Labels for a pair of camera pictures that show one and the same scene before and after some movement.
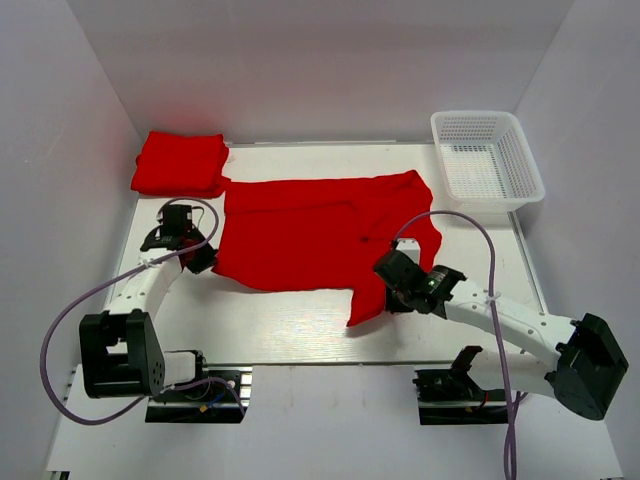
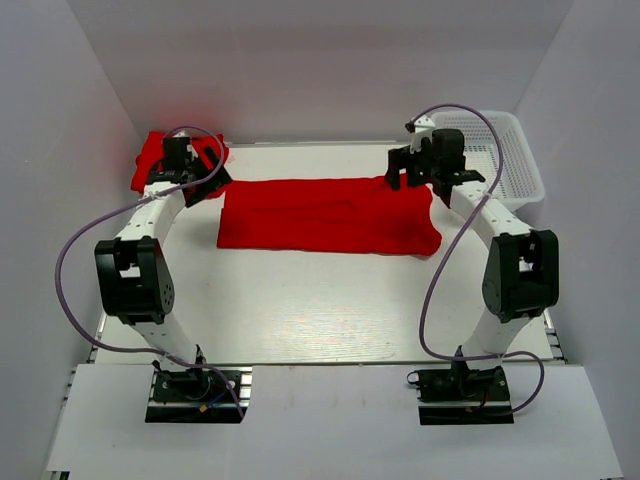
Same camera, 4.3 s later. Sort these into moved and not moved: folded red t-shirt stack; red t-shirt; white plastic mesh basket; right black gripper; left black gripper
Moved: left black gripper; right black gripper; red t-shirt
Not moved: white plastic mesh basket; folded red t-shirt stack
